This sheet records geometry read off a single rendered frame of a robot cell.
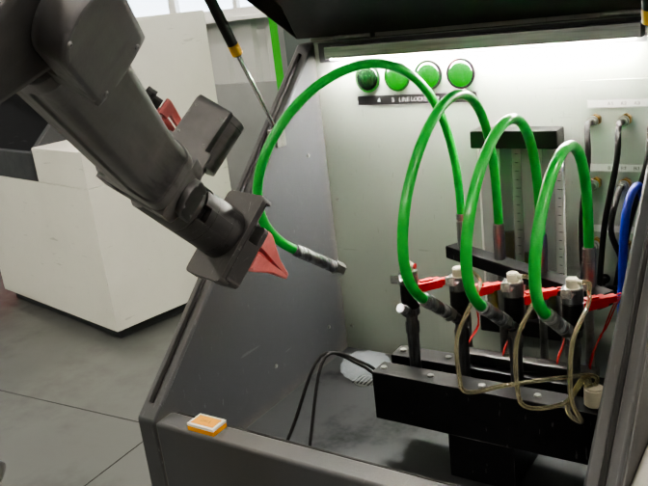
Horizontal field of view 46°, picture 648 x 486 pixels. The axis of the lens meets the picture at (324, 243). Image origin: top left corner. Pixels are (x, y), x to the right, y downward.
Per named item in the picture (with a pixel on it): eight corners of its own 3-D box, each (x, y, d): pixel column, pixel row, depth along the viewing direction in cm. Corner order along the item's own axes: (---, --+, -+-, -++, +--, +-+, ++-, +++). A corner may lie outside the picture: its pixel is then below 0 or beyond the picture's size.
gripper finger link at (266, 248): (312, 262, 86) (256, 221, 80) (283, 319, 85) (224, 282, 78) (275, 252, 91) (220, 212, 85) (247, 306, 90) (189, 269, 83)
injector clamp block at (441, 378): (380, 457, 121) (370, 369, 117) (409, 425, 129) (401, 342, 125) (603, 514, 103) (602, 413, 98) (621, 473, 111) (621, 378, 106)
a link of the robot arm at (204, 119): (94, 162, 67) (178, 211, 67) (165, 55, 69) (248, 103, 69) (124, 191, 79) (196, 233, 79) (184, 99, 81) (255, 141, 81)
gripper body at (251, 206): (276, 204, 82) (229, 167, 77) (230, 289, 79) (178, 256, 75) (240, 198, 86) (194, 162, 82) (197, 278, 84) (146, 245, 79)
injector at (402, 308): (399, 406, 118) (388, 277, 112) (414, 391, 122) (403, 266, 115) (416, 409, 116) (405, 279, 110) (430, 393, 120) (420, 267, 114)
